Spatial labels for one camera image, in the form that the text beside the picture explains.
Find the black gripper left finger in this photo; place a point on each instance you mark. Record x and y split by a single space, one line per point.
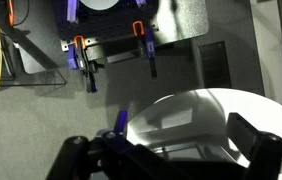
113 141

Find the black perforated breadboard plate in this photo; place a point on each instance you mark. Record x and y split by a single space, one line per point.
105 21

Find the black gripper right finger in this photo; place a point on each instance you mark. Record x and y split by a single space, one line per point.
245 136

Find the dark floor vent panel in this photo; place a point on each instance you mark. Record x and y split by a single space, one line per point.
215 66

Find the blue orange clamp left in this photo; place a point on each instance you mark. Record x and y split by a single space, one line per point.
77 60

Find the purple clamp top left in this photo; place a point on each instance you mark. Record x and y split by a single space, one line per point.
72 6

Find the blue orange clamp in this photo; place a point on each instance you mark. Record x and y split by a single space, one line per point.
146 44
77 60

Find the blue orange clamp right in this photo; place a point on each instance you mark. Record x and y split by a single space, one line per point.
146 44

